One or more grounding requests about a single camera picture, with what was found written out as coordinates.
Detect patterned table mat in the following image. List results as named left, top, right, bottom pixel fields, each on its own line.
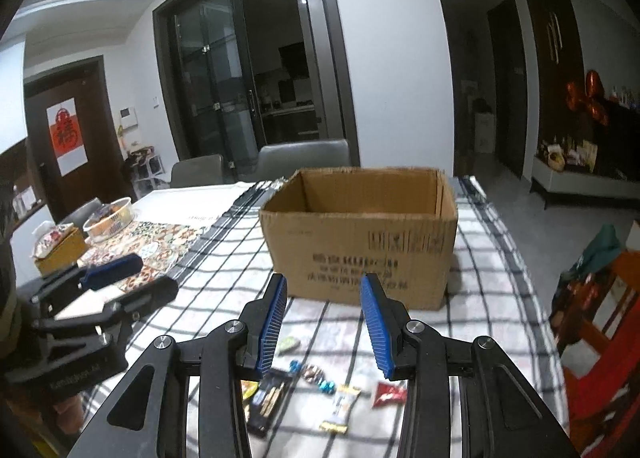
left=80, top=219, right=213, bottom=289

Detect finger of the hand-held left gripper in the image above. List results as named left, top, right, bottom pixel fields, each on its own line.
left=32, top=277, right=180, bottom=344
left=31, top=253, right=145, bottom=307

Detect dark snack packet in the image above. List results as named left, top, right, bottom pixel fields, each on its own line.
left=246, top=370, right=293, bottom=439

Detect floral tissue pack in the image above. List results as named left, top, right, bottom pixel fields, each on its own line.
left=32, top=221, right=76, bottom=256

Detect red foil balloons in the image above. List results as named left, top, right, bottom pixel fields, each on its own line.
left=565, top=69, right=611, bottom=126

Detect white hallway cabinet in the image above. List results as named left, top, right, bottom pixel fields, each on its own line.
left=472, top=111, right=496, bottom=154

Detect brown entrance door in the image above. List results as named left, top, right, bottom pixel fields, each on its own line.
left=24, top=56, right=126, bottom=224

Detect green cloth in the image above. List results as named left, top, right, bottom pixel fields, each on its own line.
left=570, top=224, right=626, bottom=279

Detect white low bench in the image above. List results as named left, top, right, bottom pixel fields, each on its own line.
left=531, top=155, right=640, bottom=209

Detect grey dining chair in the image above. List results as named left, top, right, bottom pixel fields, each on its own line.
left=170, top=154, right=225, bottom=189
left=256, top=139, right=351, bottom=184

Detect person's left hand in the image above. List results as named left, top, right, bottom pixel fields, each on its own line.
left=47, top=385, right=88, bottom=434

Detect dark room door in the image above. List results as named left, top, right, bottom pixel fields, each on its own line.
left=487, top=0, right=528, bottom=179

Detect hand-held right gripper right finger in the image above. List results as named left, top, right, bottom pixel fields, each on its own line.
left=361, top=273, right=581, bottom=458

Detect round food bowl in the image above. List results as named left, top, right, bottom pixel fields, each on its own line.
left=82, top=197, right=135, bottom=241

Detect tall dark cabinet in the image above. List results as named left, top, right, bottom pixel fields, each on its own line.
left=517, top=0, right=588, bottom=159

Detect red snack packet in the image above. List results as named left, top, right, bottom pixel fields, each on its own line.
left=372, top=382, right=408, bottom=409

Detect white shoe rack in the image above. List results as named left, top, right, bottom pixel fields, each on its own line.
left=125, top=145, right=166, bottom=199

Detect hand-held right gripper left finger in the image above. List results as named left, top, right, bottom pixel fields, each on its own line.
left=67, top=272, right=289, bottom=458

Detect black white checked tablecloth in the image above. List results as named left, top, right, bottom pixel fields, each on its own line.
left=115, top=175, right=568, bottom=458

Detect yellow white snack bar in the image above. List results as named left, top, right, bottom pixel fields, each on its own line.
left=320, top=384, right=362, bottom=435

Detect red wooden chair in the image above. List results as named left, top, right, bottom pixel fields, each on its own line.
left=550, top=248, right=640, bottom=458

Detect dark sliding glass door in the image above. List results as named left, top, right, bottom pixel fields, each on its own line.
left=152, top=0, right=361, bottom=179

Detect red white door poster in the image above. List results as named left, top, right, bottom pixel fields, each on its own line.
left=46, top=98, right=88, bottom=176

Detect dark sideboard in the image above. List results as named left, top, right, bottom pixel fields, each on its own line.
left=602, top=93, right=640, bottom=164

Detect brown cardboard box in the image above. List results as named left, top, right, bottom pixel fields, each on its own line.
left=259, top=167, right=459, bottom=311

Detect small brown box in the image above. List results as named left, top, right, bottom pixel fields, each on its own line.
left=34, top=228, right=90, bottom=275

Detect red cloth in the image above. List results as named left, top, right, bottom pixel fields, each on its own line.
left=565, top=348, right=640, bottom=454

